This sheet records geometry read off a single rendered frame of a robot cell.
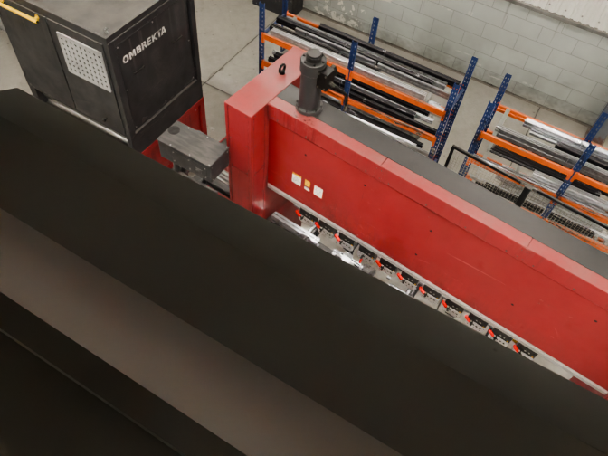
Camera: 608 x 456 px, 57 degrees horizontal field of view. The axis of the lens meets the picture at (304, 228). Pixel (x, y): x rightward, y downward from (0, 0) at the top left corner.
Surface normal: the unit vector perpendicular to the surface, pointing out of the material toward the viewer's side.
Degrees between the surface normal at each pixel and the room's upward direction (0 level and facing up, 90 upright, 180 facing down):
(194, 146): 0
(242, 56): 0
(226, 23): 0
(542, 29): 90
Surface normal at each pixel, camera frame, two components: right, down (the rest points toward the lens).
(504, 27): -0.51, 0.68
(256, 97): 0.07, -0.58
